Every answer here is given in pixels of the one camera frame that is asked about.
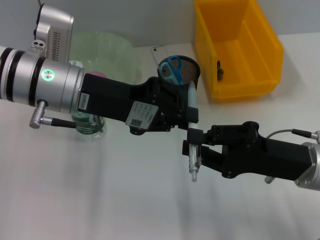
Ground grey right arm cable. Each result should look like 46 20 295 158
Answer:
265 128 315 140

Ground blue scissors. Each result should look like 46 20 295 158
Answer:
159 56 186 86

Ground grey white pen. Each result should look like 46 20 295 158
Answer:
186 81 203 183

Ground clear green-label water bottle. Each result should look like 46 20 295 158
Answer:
68 59 107 142

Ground yellow plastic bin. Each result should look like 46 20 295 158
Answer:
194 0 285 102

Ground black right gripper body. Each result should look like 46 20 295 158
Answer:
221 121 316 181

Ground pink peach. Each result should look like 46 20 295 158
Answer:
87 71 107 79

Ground green glass fruit bowl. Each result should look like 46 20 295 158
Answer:
68 31 142 85

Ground transparent plastic ruler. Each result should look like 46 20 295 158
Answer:
150 45 173 66

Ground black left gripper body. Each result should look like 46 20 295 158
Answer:
77 73 166 136

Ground black mesh pen holder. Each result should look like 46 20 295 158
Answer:
157 55 202 101

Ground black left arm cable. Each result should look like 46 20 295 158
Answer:
41 116 105 133

